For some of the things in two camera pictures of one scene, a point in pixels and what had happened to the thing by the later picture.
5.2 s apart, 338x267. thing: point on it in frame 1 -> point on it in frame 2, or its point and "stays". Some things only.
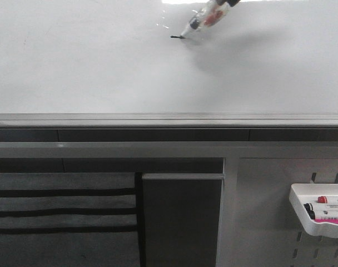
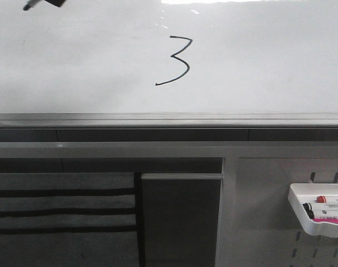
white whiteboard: (118, 57) stays
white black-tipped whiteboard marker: (212, 13) -> (29, 4)
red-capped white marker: (336, 199) stays
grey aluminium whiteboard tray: (168, 120) stays
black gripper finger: (232, 3) -> (57, 3)
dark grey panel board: (181, 218) stays
